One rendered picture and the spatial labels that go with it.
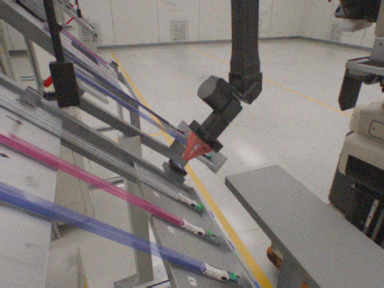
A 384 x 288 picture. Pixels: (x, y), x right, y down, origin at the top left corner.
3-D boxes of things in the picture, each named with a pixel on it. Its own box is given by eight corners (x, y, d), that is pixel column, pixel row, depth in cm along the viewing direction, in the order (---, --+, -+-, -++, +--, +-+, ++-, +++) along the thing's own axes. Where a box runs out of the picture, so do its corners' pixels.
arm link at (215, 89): (265, 88, 70) (242, 80, 76) (241, 59, 62) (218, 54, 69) (237, 127, 70) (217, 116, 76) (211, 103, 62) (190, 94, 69)
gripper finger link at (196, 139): (178, 158, 71) (202, 130, 70) (170, 145, 77) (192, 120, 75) (196, 169, 75) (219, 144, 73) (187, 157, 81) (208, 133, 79)
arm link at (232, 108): (249, 109, 71) (236, 100, 76) (235, 94, 67) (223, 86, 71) (231, 129, 72) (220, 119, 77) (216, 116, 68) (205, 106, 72)
